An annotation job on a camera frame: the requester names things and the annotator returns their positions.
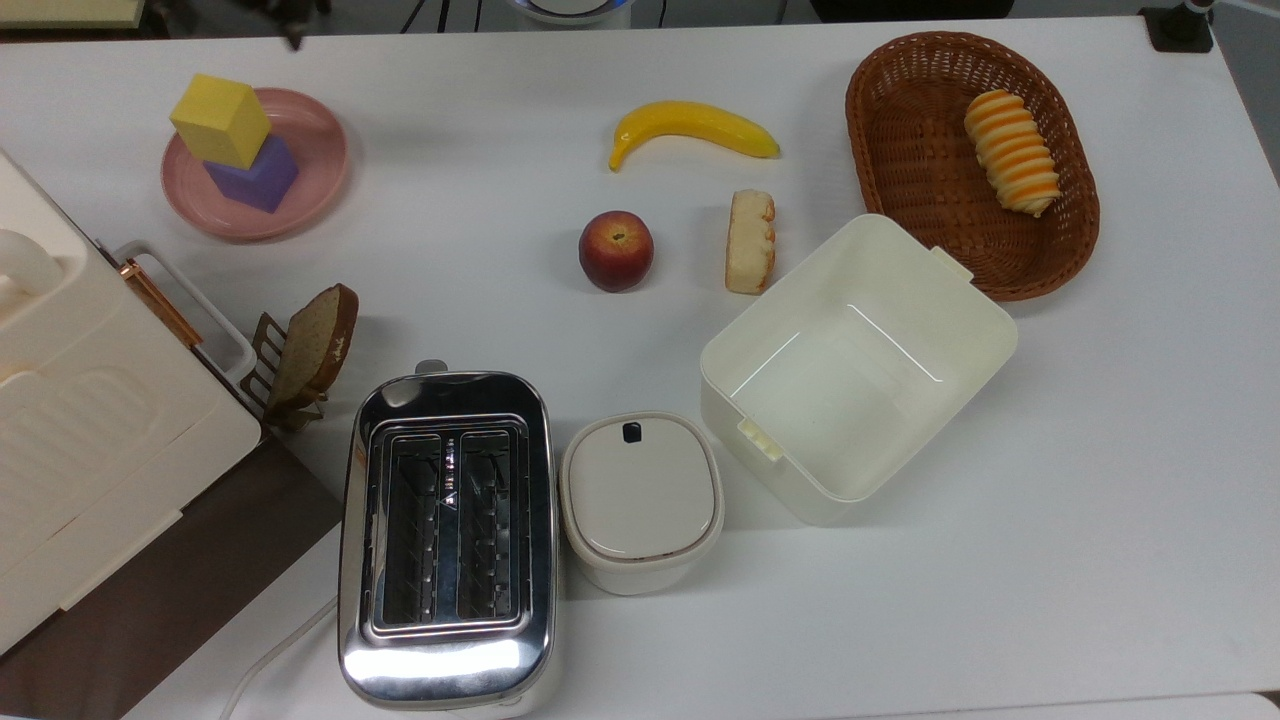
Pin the purple cube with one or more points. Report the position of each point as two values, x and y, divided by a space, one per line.
262 182

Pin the pink plate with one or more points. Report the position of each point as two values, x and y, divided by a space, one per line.
318 150

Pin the yellow cube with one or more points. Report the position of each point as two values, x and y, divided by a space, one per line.
222 120

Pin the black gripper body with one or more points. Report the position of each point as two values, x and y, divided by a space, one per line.
290 8

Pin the orange striped spiral bread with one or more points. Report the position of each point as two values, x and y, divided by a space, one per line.
1012 152

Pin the white oven appliance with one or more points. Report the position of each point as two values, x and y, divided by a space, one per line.
90 420

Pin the red apple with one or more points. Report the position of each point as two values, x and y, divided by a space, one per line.
615 250

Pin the bronze toast rack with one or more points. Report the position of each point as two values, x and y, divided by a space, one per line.
262 350

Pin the black table clamp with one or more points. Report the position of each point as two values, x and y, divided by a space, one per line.
1178 28

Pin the open cream plastic container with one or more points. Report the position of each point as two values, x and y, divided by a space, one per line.
860 390

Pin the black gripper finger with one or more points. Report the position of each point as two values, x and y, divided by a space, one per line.
293 36

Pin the brown bread slice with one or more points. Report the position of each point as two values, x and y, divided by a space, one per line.
315 345

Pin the cream chrome toaster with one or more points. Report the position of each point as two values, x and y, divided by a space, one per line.
450 520

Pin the small cream lidded bin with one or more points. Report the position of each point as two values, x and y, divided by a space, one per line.
640 495

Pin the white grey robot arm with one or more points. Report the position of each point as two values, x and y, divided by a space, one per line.
570 8

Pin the white orange bread piece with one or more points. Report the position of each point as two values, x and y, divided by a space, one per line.
750 245

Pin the brown wicker basket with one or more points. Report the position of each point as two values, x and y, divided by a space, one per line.
920 150

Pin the yellow banana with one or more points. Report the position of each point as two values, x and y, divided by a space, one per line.
690 125

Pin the dark brown wooden box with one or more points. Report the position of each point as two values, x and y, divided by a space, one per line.
160 600

